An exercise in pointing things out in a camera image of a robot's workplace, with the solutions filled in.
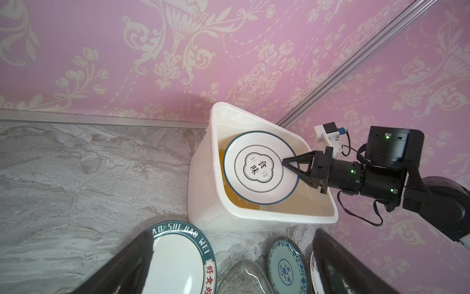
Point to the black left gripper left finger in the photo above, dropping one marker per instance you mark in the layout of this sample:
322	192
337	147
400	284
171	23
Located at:
126	272

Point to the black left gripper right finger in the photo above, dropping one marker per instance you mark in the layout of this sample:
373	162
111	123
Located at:
342	273

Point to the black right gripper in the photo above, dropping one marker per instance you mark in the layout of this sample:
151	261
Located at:
324	172

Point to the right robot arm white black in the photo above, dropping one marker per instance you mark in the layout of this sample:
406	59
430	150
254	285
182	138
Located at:
386	169

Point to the small blue patterned plate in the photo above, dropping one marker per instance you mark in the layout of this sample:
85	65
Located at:
287	268

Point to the white plate red green rim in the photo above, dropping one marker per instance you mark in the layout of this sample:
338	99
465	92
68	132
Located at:
315	277

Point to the white plate green lettered rim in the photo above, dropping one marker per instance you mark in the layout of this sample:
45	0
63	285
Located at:
183	260

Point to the white plastic bin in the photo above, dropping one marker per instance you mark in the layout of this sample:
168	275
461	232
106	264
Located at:
208	206

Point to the yellow scalloped dotted plate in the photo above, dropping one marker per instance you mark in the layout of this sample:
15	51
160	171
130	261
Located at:
232	196

